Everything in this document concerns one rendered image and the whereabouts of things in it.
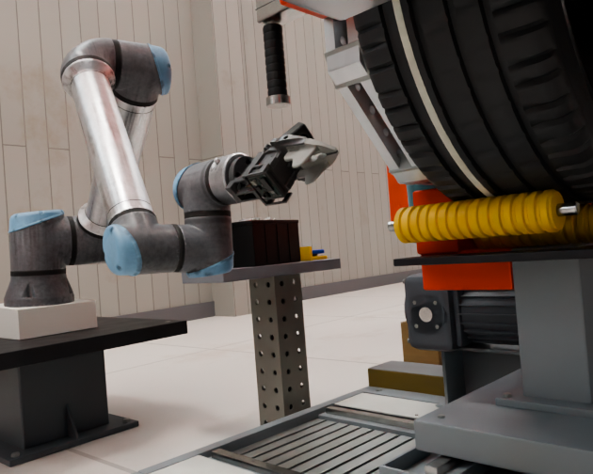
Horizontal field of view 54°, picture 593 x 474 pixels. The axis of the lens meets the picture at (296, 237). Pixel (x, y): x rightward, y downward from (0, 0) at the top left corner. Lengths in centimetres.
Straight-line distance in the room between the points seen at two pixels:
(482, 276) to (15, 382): 125
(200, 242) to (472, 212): 49
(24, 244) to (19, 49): 251
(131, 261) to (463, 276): 56
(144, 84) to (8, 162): 253
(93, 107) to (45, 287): 67
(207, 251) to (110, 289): 311
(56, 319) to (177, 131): 305
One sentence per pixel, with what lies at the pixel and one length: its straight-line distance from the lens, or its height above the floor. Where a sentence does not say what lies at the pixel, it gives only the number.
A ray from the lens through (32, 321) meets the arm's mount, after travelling 175.
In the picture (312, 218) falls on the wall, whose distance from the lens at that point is 562.
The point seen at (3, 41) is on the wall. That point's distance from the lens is 415.
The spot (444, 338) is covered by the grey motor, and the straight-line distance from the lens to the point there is 134.
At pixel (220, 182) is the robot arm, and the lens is 104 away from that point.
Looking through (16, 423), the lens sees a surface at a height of 8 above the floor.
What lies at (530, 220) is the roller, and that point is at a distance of 83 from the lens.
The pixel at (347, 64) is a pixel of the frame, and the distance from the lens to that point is 85.
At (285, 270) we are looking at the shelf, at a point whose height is 43.
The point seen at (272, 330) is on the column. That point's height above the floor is 28.
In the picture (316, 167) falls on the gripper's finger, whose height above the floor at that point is 61.
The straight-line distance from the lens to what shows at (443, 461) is 88.
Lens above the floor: 49
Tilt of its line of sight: 1 degrees up
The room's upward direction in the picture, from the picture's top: 4 degrees counter-clockwise
